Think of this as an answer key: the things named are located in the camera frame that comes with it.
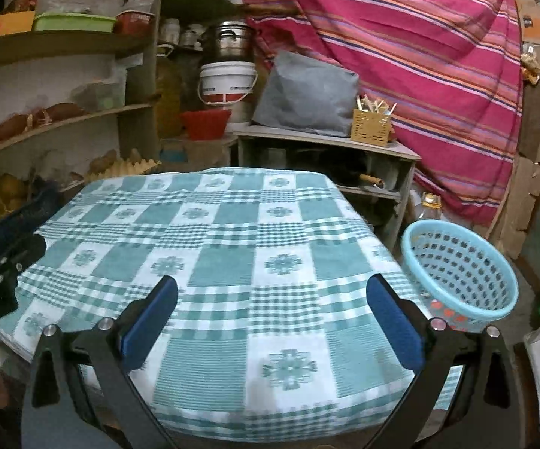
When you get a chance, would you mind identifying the orange wrapper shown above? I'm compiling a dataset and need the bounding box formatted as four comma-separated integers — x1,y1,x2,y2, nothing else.
428,299,468,326

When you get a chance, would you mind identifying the light blue plastic basket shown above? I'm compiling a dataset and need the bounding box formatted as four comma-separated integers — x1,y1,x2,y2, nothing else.
401,220,519,333

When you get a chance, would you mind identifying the yellow egg tray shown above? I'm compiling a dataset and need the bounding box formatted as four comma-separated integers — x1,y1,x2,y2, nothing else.
85,159,161,183

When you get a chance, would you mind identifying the green checkered tablecloth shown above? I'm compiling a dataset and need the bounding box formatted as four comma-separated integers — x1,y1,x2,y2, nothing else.
0,166,465,444

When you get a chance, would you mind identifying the oil bottle yellow cap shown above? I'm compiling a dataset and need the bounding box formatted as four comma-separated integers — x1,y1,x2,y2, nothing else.
415,193,442,220

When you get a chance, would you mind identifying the cardboard box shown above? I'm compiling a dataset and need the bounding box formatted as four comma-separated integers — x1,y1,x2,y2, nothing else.
159,135,237,172

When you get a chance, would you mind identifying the grey low shelf unit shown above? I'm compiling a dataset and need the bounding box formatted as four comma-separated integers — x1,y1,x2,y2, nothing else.
233,124,420,249

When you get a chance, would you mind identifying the red plastic basin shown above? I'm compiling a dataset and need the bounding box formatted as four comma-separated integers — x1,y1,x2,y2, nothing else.
180,110,231,141

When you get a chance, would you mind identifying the green plastic tray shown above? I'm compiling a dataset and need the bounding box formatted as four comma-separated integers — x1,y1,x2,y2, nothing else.
32,13,117,33

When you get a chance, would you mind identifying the white plastic bucket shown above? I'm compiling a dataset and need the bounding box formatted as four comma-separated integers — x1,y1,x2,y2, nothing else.
197,61,258,124

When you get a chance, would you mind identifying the yellow chopstick holder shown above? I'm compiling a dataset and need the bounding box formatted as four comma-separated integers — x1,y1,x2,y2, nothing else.
350,94,397,147

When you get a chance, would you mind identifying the metal pot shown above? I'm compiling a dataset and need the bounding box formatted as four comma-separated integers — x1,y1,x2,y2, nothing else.
202,20,257,62

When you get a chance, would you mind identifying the grey cushion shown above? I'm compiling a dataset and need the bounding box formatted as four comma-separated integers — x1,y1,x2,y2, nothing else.
252,51,360,138

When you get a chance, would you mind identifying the striped pink cloth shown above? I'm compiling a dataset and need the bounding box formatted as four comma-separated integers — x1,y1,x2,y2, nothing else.
244,0,523,226

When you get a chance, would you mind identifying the wooden wall shelf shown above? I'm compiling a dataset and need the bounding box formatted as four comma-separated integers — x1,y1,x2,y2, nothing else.
0,0,160,183

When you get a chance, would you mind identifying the wooden handled tool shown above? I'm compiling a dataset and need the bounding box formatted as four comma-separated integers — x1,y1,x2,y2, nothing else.
360,174,386,190

